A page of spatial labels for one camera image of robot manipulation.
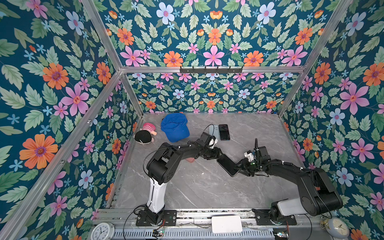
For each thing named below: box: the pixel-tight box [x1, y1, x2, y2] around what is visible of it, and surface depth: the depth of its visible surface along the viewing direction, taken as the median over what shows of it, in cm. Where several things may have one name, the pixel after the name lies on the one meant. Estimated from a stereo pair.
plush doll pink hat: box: [133, 122, 158, 144], surface depth 101 cm
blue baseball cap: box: [161, 113, 190, 143], surface depth 110 cm
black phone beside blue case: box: [218, 124, 231, 141], surface depth 110 cm
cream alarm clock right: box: [320, 213, 350, 240], surface depth 69 cm
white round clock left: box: [90, 222, 115, 240], surface depth 69 cm
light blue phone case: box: [208, 124, 220, 141], surface depth 113 cm
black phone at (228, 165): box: [217, 154, 241, 177], surface depth 92 cm
